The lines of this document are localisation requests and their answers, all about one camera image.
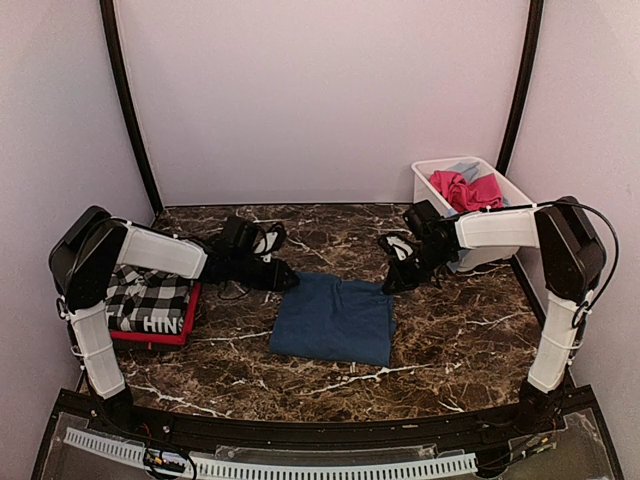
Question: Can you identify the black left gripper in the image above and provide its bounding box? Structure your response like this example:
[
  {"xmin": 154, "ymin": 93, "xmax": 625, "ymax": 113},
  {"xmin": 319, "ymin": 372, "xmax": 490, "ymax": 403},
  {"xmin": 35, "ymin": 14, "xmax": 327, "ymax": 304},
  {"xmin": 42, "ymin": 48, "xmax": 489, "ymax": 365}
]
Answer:
[{"xmin": 231, "ymin": 252, "xmax": 299, "ymax": 291}]

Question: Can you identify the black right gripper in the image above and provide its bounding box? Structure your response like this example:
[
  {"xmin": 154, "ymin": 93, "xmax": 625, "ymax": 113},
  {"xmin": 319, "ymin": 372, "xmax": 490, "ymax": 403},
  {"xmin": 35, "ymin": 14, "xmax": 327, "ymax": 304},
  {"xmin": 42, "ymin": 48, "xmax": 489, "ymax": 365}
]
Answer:
[{"xmin": 382, "ymin": 242, "xmax": 453, "ymax": 294}]

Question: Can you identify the blue garment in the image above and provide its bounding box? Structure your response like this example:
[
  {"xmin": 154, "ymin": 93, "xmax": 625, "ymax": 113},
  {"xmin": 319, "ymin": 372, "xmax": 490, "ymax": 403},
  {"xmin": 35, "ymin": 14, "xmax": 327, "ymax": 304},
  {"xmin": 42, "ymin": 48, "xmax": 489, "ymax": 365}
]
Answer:
[{"xmin": 270, "ymin": 273, "xmax": 396, "ymax": 368}]

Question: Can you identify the black white plaid shirt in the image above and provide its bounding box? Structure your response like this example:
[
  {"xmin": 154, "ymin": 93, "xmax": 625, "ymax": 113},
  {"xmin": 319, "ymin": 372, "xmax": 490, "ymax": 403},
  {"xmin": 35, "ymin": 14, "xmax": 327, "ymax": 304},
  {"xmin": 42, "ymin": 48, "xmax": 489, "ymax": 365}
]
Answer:
[{"xmin": 105, "ymin": 265, "xmax": 194, "ymax": 335}]

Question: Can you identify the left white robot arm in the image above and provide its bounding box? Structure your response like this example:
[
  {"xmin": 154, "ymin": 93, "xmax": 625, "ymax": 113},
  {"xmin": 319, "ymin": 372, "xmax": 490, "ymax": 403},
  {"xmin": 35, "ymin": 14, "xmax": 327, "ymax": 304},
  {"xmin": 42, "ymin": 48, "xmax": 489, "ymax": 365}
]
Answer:
[{"xmin": 48, "ymin": 206, "xmax": 300, "ymax": 436}]

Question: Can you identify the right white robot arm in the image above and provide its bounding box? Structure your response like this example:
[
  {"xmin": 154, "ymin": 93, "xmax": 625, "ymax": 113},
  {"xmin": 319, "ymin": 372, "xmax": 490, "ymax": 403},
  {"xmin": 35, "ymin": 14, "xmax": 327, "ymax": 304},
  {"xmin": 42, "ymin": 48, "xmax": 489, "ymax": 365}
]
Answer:
[{"xmin": 378, "ymin": 196, "xmax": 618, "ymax": 393}]

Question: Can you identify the white plastic laundry bin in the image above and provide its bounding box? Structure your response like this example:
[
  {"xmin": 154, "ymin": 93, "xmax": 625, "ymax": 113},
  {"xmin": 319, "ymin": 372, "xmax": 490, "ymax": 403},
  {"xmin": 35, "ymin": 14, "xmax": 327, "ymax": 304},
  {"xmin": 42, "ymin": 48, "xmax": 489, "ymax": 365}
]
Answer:
[{"xmin": 411, "ymin": 156, "xmax": 531, "ymax": 259}]

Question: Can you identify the folded red t-shirt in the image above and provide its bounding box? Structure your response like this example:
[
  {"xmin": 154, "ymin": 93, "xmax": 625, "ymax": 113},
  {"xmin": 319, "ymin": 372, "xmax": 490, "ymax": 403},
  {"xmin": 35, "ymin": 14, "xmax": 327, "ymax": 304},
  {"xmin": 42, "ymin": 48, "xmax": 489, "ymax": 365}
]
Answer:
[{"xmin": 109, "ymin": 284, "xmax": 201, "ymax": 347}]

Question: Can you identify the pink garment in bin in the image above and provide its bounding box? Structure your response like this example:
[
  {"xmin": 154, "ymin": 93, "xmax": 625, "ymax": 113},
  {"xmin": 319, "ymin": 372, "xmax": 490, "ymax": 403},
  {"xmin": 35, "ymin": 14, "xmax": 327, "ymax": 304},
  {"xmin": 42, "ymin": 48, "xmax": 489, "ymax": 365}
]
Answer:
[{"xmin": 429, "ymin": 171, "xmax": 504, "ymax": 213}]

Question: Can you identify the light blue cloth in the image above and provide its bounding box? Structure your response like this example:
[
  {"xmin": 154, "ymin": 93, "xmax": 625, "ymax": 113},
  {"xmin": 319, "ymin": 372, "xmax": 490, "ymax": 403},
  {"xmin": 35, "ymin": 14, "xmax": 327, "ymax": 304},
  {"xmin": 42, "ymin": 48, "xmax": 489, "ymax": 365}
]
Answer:
[{"xmin": 447, "ymin": 161, "xmax": 515, "ymax": 273}]

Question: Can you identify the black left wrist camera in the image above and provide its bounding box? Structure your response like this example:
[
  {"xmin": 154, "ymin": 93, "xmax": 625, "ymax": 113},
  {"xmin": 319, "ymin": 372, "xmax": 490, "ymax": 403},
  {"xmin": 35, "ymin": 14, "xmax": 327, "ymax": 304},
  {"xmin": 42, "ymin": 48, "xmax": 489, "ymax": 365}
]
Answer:
[{"xmin": 221, "ymin": 215, "xmax": 261, "ymax": 253}]

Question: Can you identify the black front rail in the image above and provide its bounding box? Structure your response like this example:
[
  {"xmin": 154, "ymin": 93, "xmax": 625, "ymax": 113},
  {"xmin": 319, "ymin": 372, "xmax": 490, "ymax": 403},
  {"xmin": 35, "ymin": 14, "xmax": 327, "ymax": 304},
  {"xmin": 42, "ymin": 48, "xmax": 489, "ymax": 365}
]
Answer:
[{"xmin": 89, "ymin": 399, "xmax": 551, "ymax": 454}]

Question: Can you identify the right black frame post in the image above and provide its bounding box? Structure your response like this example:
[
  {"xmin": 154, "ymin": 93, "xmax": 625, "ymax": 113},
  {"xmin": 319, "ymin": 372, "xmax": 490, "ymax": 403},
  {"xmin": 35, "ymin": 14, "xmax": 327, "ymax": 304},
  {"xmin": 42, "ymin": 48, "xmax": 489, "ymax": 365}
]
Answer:
[{"xmin": 496, "ymin": 0, "xmax": 544, "ymax": 175}]

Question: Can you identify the black frame post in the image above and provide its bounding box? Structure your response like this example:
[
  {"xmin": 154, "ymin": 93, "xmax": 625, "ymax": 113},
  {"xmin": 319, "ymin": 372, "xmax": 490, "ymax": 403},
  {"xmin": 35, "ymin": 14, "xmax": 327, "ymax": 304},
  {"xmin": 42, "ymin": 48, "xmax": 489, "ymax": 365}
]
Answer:
[
  {"xmin": 99, "ymin": 0, "xmax": 164, "ymax": 216},
  {"xmin": 496, "ymin": 0, "xmax": 544, "ymax": 175}
]

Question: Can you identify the white slotted cable duct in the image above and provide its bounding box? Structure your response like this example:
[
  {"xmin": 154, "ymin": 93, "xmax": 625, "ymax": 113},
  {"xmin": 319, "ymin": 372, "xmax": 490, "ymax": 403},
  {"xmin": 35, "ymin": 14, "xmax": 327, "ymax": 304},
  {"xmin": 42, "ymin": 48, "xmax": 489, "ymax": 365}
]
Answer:
[{"xmin": 63, "ymin": 426, "xmax": 479, "ymax": 479}]

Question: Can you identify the left black frame post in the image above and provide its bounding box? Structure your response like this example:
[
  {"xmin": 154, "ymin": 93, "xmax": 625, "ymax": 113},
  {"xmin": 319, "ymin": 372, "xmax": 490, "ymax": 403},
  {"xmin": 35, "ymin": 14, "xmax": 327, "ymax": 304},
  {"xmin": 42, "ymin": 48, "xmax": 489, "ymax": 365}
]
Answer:
[{"xmin": 99, "ymin": 0, "xmax": 164, "ymax": 216}]

